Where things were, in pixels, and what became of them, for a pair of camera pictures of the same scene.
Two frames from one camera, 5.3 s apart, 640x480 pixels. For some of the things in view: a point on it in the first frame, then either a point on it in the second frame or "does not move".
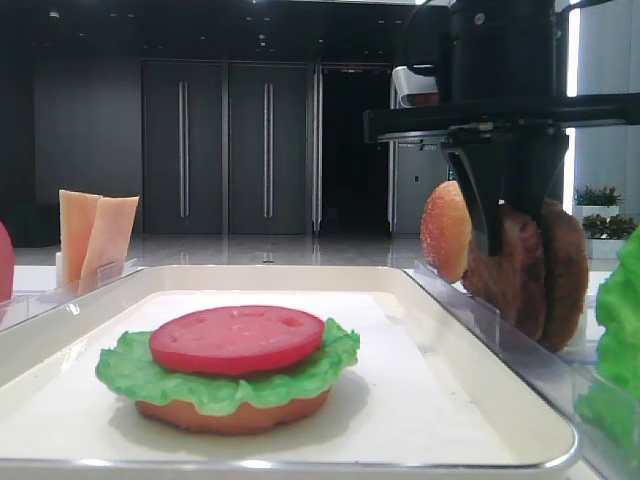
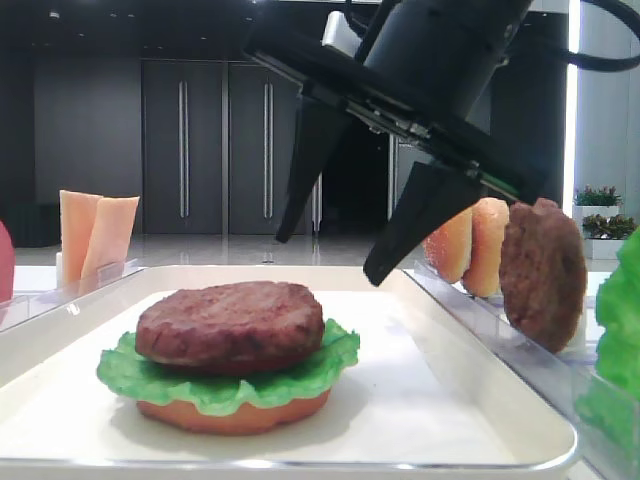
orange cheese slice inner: (109, 242) does not move
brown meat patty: (512, 277) -> (231, 324)
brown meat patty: (566, 270) does not move
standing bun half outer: (445, 230) does not move
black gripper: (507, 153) -> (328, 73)
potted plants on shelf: (605, 229) does not move
